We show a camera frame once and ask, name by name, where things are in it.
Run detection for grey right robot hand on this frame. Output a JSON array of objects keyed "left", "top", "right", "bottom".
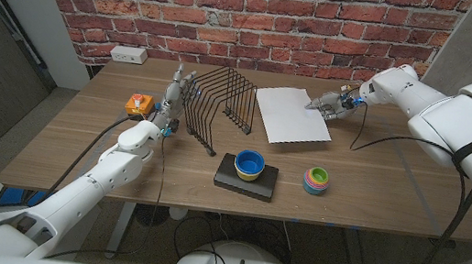
[{"left": 303, "top": 85, "right": 366, "bottom": 126}]

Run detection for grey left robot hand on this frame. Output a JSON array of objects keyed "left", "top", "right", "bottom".
[{"left": 149, "top": 60, "right": 200, "bottom": 140}]

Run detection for white file sheet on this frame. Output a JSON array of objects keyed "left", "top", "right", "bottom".
[{"left": 248, "top": 82, "right": 339, "bottom": 153}]

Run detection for orange emergency stop box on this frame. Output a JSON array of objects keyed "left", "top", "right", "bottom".
[{"left": 123, "top": 92, "right": 157, "bottom": 119}]

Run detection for dark grey flat box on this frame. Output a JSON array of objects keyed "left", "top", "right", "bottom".
[{"left": 211, "top": 150, "right": 282, "bottom": 204}]

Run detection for white power outlet strip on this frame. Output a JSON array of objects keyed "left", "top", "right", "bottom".
[{"left": 109, "top": 43, "right": 149, "bottom": 67}]

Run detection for rainbow stacked cups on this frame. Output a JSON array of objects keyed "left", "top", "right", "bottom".
[{"left": 301, "top": 164, "right": 333, "bottom": 198}]

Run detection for blue plastic cup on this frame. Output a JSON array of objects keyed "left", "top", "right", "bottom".
[{"left": 233, "top": 148, "right": 268, "bottom": 178}]

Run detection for yellow plastic cup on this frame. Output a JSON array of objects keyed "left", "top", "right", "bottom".
[{"left": 232, "top": 161, "right": 266, "bottom": 184}]

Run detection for white table leg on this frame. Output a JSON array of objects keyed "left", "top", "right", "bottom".
[{"left": 104, "top": 199, "right": 137, "bottom": 261}]

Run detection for grey table leg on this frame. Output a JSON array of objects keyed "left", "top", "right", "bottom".
[{"left": 340, "top": 228, "right": 375, "bottom": 264}]

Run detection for white blue floor device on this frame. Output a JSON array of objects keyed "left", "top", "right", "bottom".
[{"left": 0, "top": 173, "right": 55, "bottom": 223}]

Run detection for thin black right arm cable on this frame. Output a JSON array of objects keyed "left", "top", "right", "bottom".
[{"left": 348, "top": 100, "right": 466, "bottom": 167}]

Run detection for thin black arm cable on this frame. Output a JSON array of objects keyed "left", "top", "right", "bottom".
[
  {"left": 44, "top": 119, "right": 171, "bottom": 264},
  {"left": 348, "top": 100, "right": 466, "bottom": 167}
]

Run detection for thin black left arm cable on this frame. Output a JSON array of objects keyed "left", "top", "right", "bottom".
[{"left": 44, "top": 119, "right": 171, "bottom": 264}]

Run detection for black wire file holder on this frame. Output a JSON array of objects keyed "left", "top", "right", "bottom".
[{"left": 172, "top": 60, "right": 262, "bottom": 162}]

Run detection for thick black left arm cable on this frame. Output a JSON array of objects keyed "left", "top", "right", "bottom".
[{"left": 38, "top": 101, "right": 147, "bottom": 218}]

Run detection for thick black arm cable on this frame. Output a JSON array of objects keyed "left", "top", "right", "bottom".
[
  {"left": 388, "top": 159, "right": 472, "bottom": 264},
  {"left": 38, "top": 101, "right": 147, "bottom": 218}
]

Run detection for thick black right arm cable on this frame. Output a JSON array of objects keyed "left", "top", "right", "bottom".
[{"left": 388, "top": 159, "right": 472, "bottom": 264}]

